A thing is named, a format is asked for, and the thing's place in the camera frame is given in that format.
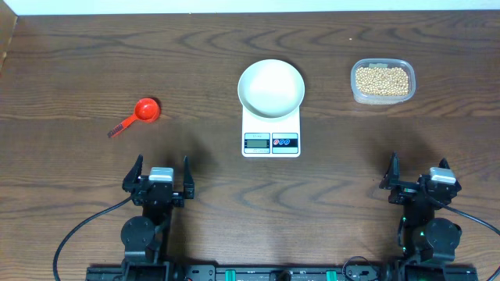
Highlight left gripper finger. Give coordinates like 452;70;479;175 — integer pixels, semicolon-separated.
183;156;195;199
122;155;144;192

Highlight red plastic measuring scoop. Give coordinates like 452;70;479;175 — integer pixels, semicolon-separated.
107;98;161;138

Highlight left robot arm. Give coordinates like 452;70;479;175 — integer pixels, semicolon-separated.
120;155;195;280

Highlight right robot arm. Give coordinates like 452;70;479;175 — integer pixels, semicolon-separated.
379;152;462;280

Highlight white digital kitchen scale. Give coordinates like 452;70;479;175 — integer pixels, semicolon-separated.
241;108;302;158

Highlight white round bowl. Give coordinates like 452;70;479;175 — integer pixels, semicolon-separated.
237;59;305;119

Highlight clear plastic container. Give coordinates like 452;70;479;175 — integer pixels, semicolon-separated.
350;59;416;105

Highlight soybeans in container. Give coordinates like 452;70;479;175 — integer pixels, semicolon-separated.
355;67;409;96

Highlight right black cable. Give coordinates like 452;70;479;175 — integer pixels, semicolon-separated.
423;187;500;281

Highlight small black cable loop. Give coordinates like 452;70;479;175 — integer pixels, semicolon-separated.
341;255;380;281

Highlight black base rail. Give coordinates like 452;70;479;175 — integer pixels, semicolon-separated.
85;264;479;281

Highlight left black cable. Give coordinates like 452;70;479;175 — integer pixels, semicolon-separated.
52;194;134;281

